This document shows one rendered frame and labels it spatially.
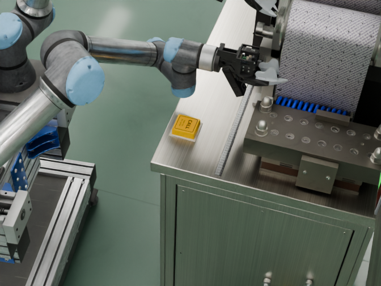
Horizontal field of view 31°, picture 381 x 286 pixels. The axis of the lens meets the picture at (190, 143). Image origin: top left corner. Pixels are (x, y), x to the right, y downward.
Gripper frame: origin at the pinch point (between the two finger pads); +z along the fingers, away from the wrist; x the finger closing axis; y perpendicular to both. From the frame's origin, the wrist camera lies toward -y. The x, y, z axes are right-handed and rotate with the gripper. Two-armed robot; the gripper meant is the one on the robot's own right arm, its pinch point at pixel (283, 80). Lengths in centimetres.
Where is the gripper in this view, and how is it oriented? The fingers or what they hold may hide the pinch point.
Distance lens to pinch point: 198.3
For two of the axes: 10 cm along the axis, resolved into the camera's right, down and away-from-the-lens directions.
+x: 2.9, -6.9, 6.6
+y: 0.3, -6.8, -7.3
